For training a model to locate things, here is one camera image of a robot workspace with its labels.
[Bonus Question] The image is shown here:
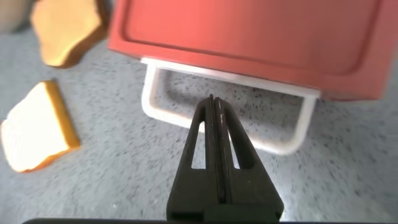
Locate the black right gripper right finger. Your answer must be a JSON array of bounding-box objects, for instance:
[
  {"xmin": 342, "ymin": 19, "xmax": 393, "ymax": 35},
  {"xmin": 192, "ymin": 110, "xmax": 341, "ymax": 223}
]
[{"xmin": 213, "ymin": 96, "xmax": 285, "ymax": 222}]

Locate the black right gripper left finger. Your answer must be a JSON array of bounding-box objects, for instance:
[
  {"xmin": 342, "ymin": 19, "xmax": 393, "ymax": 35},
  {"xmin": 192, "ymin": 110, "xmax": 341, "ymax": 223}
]
[{"xmin": 165, "ymin": 94, "xmax": 225, "ymax": 222}]

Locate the red drawer with white handle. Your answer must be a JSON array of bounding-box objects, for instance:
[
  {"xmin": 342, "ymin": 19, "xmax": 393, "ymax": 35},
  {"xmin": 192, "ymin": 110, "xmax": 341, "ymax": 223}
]
[{"xmin": 140, "ymin": 57, "xmax": 322, "ymax": 157}]

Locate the red drawer cabinet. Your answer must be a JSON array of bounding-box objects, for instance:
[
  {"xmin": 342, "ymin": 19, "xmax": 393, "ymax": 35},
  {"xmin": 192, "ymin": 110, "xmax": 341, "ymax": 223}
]
[{"xmin": 108, "ymin": 0, "xmax": 398, "ymax": 102}]

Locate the large white bread slice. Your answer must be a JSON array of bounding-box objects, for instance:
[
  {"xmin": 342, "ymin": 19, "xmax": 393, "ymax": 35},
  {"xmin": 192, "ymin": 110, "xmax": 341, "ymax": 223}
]
[{"xmin": 0, "ymin": 80, "xmax": 81, "ymax": 174}]

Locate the small brown toast slice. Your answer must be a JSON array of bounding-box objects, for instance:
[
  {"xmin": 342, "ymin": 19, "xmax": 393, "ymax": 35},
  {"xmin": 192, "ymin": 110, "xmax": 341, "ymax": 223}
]
[{"xmin": 30, "ymin": 0, "xmax": 109, "ymax": 70}]

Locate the beige ribbed bowl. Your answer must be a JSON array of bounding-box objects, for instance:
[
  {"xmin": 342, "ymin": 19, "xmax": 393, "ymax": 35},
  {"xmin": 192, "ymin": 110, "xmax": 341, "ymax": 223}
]
[{"xmin": 0, "ymin": 0, "xmax": 32, "ymax": 34}]

